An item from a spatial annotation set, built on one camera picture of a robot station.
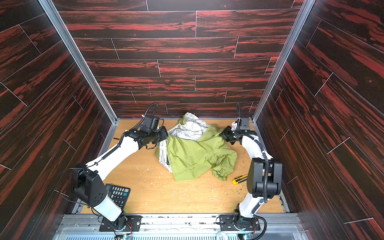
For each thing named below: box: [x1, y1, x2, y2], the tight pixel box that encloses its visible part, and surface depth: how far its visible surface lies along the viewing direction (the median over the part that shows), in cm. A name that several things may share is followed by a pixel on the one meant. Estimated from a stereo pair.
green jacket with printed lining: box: [154, 112, 237, 182], surface depth 92 cm
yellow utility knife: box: [232, 174, 248, 185], surface depth 89 cm
